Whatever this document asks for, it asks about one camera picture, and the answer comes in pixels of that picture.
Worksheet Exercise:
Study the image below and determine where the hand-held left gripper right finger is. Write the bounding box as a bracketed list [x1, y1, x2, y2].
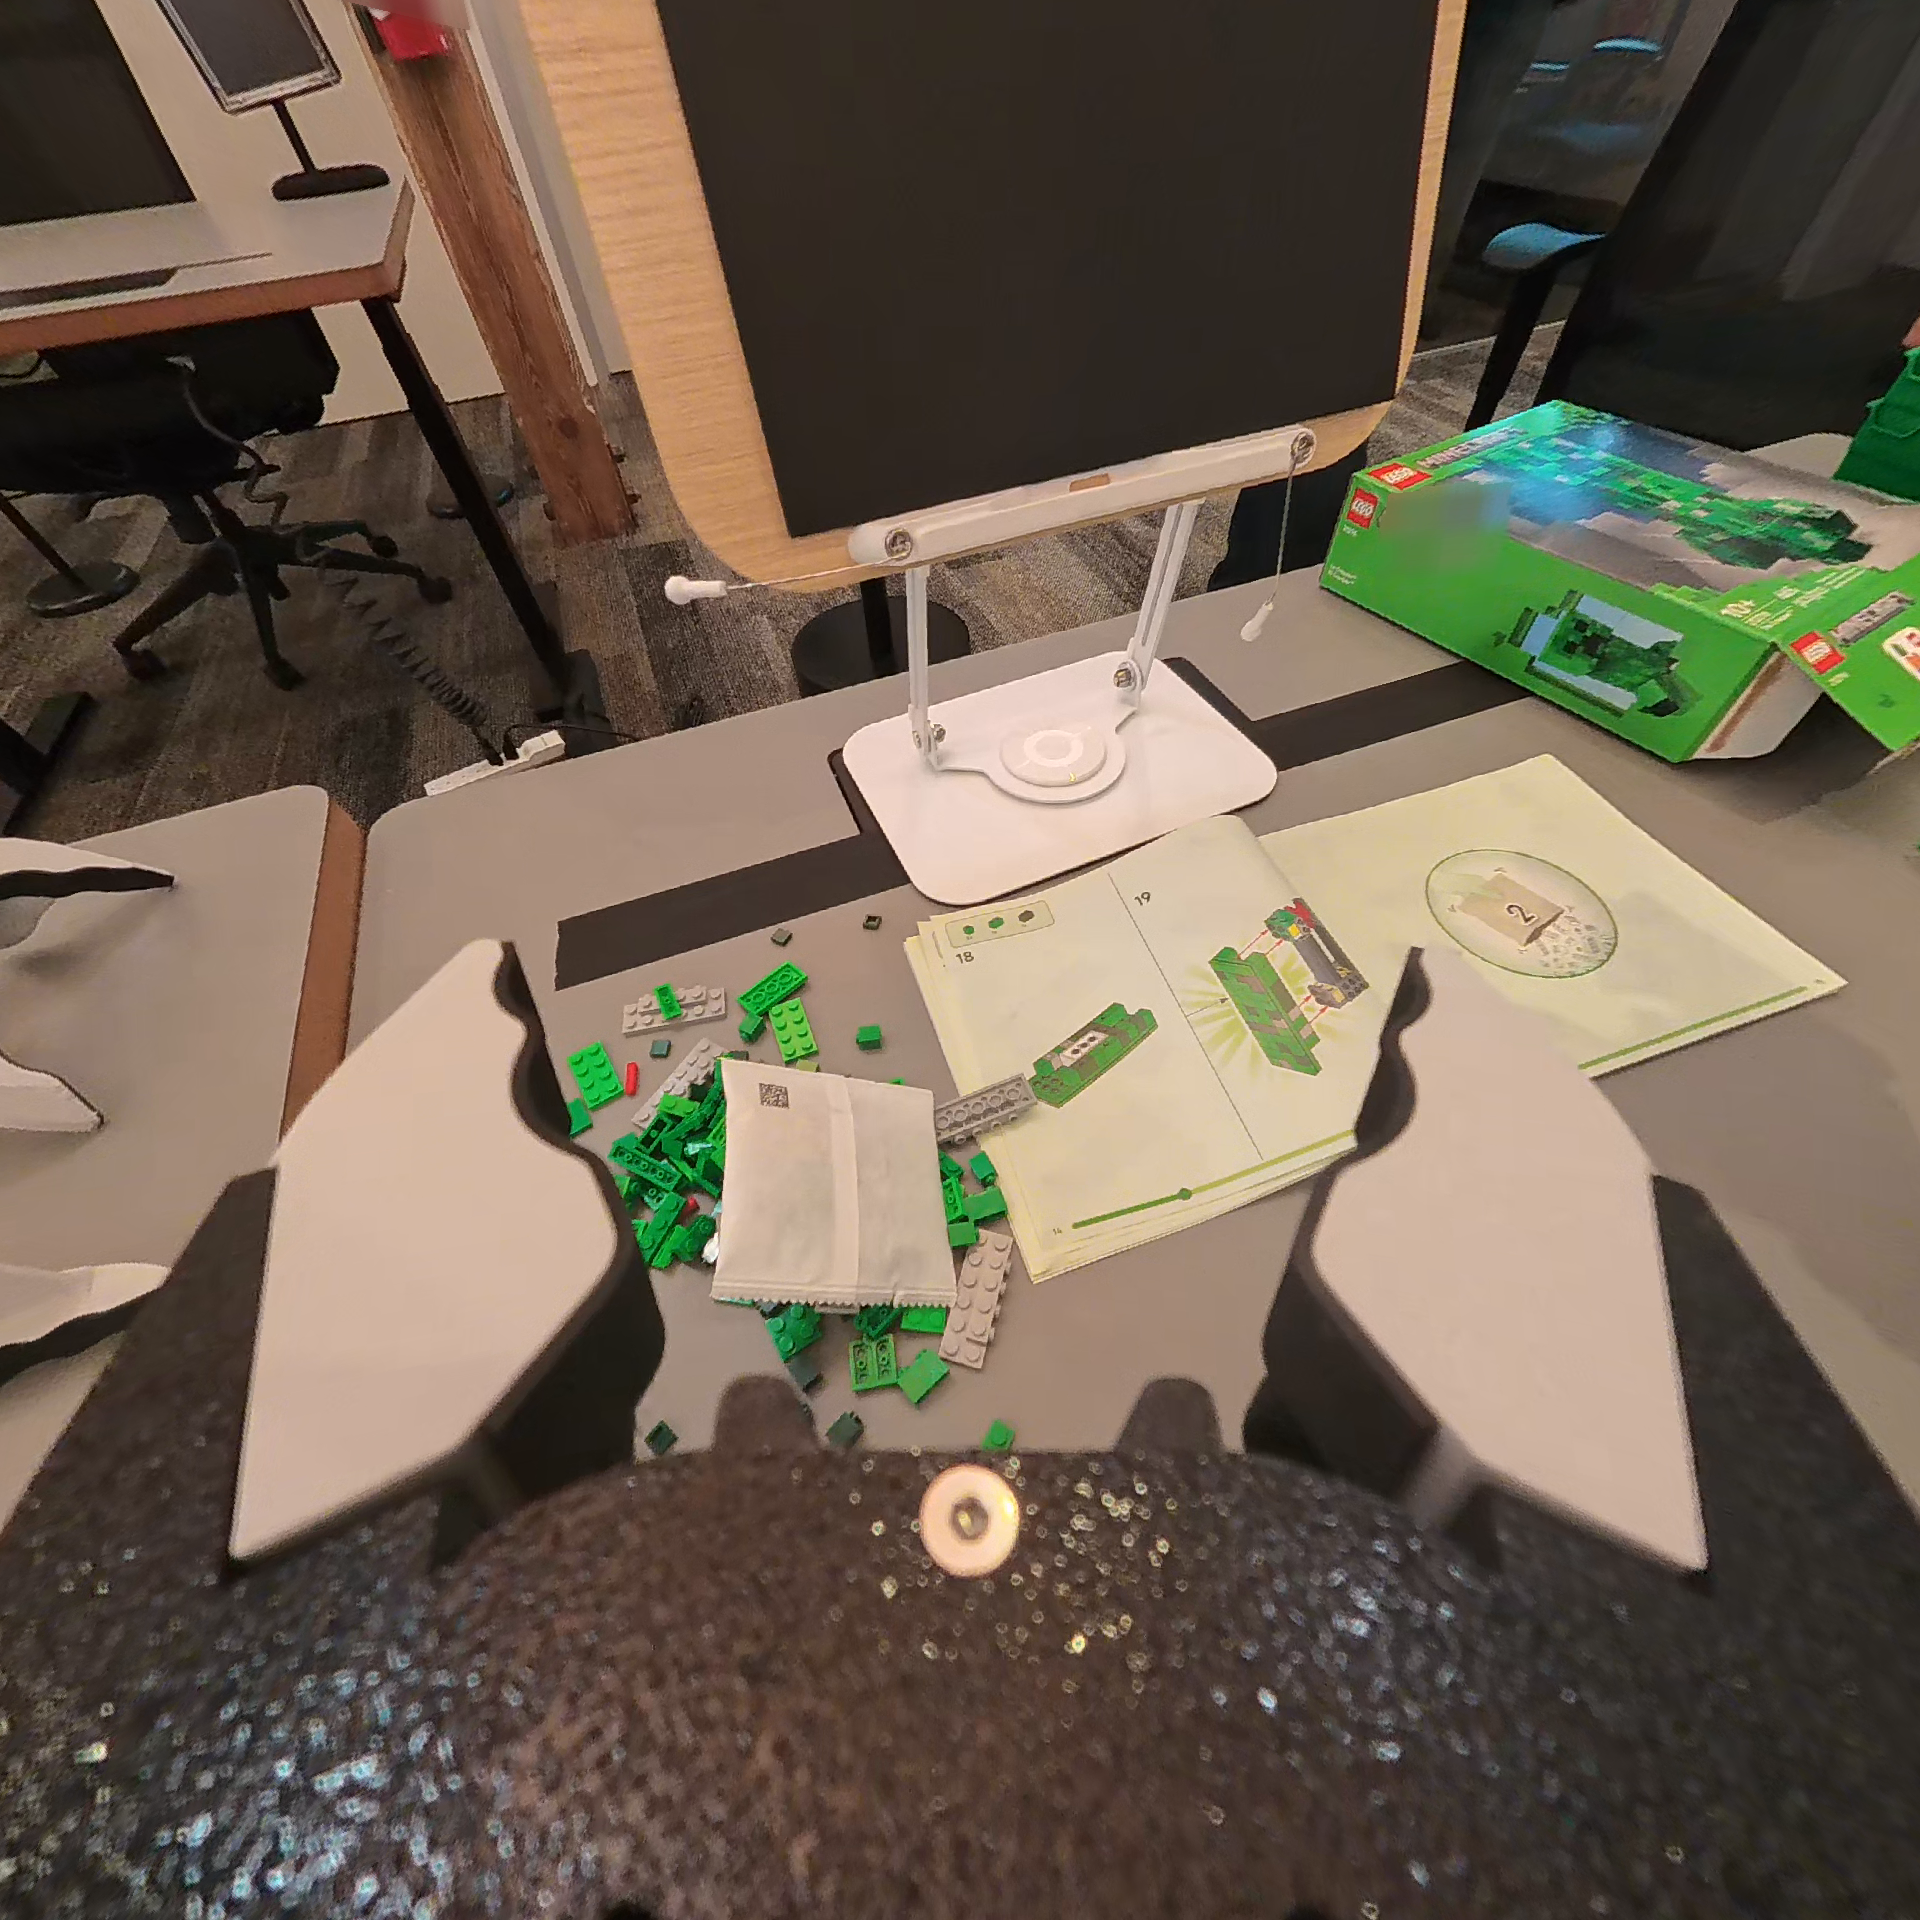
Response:
[1246, 944, 1711, 1576]

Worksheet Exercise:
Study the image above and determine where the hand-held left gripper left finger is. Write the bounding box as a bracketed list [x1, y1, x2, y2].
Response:
[225, 940, 666, 1569]

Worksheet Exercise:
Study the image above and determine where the white paper bag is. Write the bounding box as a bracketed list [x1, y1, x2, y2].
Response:
[709, 1056, 962, 1309]

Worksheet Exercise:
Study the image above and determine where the pile of green toy bricks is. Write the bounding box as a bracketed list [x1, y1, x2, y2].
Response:
[562, 920, 1039, 1460]

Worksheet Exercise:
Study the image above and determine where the grey desk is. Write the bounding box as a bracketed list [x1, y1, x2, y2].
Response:
[346, 434, 1920, 1502]

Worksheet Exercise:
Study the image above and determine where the wood-topped side desk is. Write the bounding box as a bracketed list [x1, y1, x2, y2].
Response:
[0, 180, 571, 722]

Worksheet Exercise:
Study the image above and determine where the wood-edged grey table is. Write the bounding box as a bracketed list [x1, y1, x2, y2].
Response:
[0, 784, 367, 1502]

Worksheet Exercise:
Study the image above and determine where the white power strip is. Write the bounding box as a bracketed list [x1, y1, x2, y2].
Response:
[423, 726, 567, 798]

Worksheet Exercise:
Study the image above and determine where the pale green instruction booklet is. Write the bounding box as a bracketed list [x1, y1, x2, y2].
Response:
[902, 749, 1849, 1285]

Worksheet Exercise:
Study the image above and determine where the green toy brick box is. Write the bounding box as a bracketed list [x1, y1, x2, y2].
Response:
[1319, 400, 1920, 769]

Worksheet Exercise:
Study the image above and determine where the black office chair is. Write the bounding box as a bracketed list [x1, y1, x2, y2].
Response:
[0, 315, 452, 692]

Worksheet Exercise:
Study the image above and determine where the teal seat chair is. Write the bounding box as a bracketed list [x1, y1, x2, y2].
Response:
[1462, 217, 1636, 436]

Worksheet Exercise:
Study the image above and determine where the black panel on white stand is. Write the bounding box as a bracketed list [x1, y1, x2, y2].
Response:
[655, 0, 1449, 910]

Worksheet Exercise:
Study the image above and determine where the small screen on black stand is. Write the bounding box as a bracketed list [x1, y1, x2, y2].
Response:
[157, 0, 393, 202]

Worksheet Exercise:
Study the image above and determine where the black coiled cable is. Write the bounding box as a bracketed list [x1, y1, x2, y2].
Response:
[322, 556, 495, 737]

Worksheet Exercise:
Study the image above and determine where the wooden post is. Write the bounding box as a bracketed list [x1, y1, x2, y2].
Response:
[351, 0, 641, 549]

